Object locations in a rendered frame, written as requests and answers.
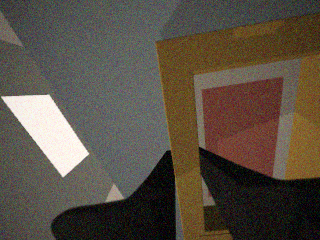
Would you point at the yellow picture frame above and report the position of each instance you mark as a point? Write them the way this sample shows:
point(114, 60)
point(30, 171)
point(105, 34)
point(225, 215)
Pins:
point(250, 94)

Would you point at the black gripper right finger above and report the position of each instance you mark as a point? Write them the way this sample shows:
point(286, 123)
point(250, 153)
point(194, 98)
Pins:
point(255, 206)

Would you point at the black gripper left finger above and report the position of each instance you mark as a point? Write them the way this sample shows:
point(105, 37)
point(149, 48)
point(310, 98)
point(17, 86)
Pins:
point(148, 214)

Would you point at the grey flat board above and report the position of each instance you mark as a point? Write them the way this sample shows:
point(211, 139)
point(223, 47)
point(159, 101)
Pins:
point(99, 57)

